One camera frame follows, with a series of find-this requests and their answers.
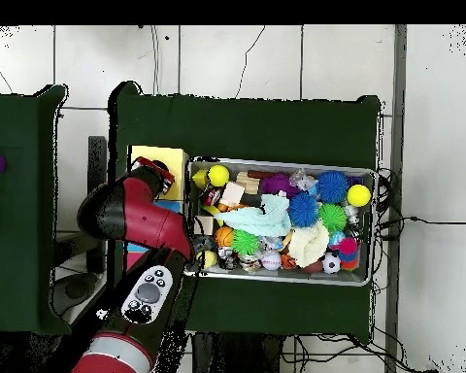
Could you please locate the mint green cloth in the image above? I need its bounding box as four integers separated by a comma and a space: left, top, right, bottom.
214, 192, 292, 238

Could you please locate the small blue spiky ball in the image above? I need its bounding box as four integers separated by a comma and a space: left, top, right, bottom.
287, 191, 320, 229

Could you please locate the cream white cloth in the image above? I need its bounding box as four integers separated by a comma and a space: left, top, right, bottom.
287, 220, 330, 269

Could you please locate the wooden box with three holes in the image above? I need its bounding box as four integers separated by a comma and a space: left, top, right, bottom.
123, 145, 189, 273

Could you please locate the yellow cheese wedge toy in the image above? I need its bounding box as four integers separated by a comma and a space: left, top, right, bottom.
191, 169, 211, 189

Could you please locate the yellow smiley face ball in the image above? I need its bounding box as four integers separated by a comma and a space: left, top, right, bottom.
207, 164, 231, 188

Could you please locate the dark green table cloth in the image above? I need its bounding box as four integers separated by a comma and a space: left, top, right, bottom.
107, 81, 383, 343
0, 84, 75, 335

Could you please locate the purple knobbly rubber toy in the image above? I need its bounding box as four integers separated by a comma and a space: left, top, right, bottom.
260, 173, 300, 197

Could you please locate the grey round seat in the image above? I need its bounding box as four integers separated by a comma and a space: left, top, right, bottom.
52, 271, 102, 317

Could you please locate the crushed clear plastic bottle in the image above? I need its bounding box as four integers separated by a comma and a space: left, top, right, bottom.
288, 167, 318, 193

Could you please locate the large blue spiky ball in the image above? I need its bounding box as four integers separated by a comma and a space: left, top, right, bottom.
316, 170, 350, 204

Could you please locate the black and white soccer ball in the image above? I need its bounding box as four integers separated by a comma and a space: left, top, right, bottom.
321, 252, 342, 275

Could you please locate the plain yellow ball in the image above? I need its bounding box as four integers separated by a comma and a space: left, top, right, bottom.
347, 184, 373, 208

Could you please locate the pink spiky ball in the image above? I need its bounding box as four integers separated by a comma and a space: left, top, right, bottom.
338, 237, 359, 255

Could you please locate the shallow wire mesh bin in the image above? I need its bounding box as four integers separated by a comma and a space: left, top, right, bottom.
183, 157, 378, 288

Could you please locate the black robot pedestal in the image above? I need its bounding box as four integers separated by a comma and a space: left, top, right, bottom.
191, 331, 284, 373

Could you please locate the black power cable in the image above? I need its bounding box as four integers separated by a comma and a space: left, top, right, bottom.
376, 216, 466, 230

